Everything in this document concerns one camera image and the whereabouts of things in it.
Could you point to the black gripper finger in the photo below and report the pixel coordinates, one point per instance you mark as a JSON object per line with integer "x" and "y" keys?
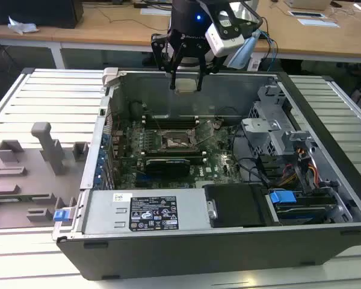
{"x": 200, "y": 81}
{"x": 172, "y": 79}

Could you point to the silver CPU chip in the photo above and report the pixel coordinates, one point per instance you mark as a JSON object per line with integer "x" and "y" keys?
{"x": 185, "y": 86}

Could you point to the metal locking lever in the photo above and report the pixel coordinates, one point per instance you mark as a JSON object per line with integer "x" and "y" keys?
{"x": 159, "y": 126}

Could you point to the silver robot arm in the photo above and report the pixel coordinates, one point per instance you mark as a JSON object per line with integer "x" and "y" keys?
{"x": 247, "y": 12}

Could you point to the CPU socket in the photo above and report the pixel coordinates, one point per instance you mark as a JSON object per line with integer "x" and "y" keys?
{"x": 177, "y": 142}

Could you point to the white paper sheet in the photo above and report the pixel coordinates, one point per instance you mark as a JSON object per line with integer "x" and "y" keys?
{"x": 319, "y": 23}
{"x": 155, "y": 11}

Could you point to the coin battery holder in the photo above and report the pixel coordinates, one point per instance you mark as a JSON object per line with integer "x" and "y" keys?
{"x": 218, "y": 124}

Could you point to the pale blue teach pendant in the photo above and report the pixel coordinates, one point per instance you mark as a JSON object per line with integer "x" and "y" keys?
{"x": 243, "y": 54}

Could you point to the small white label box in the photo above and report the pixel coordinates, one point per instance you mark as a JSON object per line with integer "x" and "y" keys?
{"x": 254, "y": 64}

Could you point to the wooden desk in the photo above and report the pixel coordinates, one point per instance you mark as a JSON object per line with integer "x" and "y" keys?
{"x": 114, "y": 33}

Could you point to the silver metal drive cage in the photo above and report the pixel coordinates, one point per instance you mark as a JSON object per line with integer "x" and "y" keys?
{"x": 258, "y": 128}

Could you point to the green motherboard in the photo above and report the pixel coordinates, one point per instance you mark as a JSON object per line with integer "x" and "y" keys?
{"x": 216, "y": 168}

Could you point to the black graphics card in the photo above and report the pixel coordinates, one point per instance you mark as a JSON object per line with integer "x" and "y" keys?
{"x": 168, "y": 168}

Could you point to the blue card retention clip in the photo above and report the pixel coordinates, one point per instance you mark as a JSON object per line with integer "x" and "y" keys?
{"x": 100, "y": 172}
{"x": 97, "y": 181}
{"x": 102, "y": 156}
{"x": 105, "y": 139}

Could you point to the white framed tablet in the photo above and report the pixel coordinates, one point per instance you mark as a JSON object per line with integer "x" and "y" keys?
{"x": 307, "y": 14}

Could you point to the beige box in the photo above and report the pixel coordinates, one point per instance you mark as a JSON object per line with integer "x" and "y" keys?
{"x": 307, "y": 4}

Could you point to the black plastic shroud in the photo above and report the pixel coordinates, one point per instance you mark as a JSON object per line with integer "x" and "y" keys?
{"x": 237, "y": 204}

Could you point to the blue disk carrier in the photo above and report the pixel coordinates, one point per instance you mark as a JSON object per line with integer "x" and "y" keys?
{"x": 281, "y": 197}

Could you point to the grey power supply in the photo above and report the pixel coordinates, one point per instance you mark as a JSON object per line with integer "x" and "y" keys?
{"x": 108, "y": 210}

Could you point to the black computer box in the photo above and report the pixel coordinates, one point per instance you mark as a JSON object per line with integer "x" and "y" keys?
{"x": 33, "y": 13}

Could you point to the crumpled white paper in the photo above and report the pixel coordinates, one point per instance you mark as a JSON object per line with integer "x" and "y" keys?
{"x": 22, "y": 26}

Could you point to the black hard disk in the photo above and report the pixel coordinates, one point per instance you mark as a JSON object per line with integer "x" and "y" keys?
{"x": 304, "y": 215}

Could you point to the grey parts rack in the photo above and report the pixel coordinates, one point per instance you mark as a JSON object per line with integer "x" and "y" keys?
{"x": 33, "y": 180}

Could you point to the blue case latch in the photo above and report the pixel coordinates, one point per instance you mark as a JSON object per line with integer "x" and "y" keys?
{"x": 61, "y": 216}

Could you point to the black PC case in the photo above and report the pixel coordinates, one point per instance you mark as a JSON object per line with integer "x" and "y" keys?
{"x": 198, "y": 259}

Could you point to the green RAM stick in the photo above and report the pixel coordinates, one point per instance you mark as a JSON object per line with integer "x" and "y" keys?
{"x": 18, "y": 197}

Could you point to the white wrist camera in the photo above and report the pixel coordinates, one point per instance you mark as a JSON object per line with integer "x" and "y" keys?
{"x": 216, "y": 42}

